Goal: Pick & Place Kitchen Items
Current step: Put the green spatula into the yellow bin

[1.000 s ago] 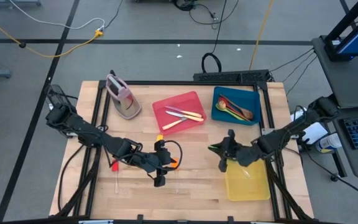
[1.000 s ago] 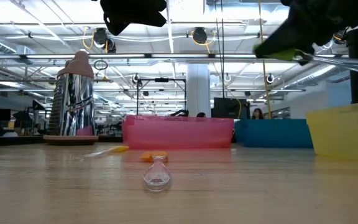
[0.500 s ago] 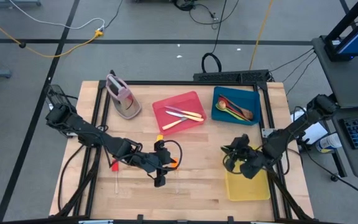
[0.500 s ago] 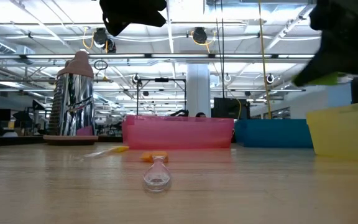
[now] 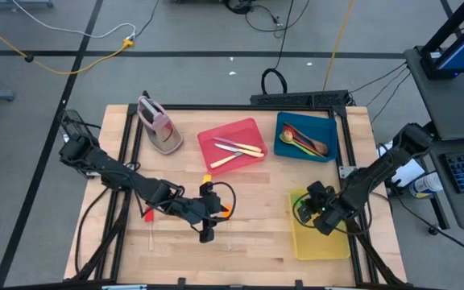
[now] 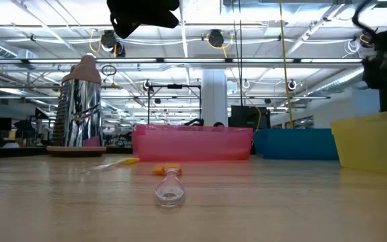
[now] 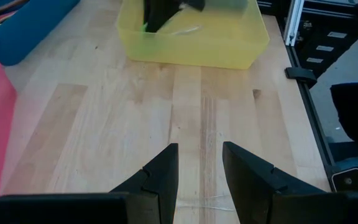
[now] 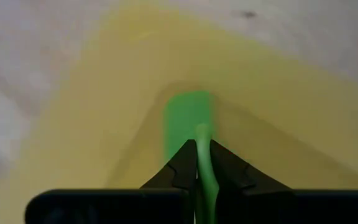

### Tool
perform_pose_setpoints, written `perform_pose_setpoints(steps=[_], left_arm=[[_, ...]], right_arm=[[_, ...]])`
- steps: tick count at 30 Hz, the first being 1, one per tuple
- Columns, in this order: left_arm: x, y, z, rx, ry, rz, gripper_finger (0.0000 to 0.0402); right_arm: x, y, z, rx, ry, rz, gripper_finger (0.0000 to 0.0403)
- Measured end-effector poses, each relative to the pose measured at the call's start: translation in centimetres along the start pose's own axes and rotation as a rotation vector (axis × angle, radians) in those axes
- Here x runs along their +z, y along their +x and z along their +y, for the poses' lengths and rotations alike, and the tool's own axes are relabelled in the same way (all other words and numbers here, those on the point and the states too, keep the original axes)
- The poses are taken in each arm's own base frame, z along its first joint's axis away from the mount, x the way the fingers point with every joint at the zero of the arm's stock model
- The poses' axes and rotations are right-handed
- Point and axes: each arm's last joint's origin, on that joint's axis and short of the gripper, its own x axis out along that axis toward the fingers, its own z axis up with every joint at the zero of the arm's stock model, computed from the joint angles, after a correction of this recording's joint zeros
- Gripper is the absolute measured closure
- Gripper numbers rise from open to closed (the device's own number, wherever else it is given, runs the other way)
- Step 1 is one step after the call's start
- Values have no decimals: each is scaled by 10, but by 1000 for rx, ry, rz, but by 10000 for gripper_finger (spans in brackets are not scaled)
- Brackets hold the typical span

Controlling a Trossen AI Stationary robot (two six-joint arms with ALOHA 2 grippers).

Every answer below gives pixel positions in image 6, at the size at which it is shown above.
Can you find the pink plastic bin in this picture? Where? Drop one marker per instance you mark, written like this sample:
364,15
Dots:
193,144

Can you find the long ceiling light strip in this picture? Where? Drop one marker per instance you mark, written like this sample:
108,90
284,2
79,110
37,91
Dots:
193,60

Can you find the black table frame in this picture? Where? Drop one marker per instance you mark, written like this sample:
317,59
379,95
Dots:
12,152

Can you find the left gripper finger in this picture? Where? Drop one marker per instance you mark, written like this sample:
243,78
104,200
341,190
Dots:
124,28
153,18

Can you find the black background frame rig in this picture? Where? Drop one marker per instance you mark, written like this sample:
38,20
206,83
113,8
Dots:
175,86

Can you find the blue plastic bin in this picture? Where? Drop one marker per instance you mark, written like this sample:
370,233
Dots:
297,144

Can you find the person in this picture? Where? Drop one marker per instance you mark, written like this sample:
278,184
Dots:
41,138
218,124

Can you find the white building column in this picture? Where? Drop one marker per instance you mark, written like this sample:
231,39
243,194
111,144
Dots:
213,97

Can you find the yellow plastic bin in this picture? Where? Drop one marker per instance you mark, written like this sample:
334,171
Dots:
375,144

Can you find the black background robot arm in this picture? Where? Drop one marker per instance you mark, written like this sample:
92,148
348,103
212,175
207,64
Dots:
197,121

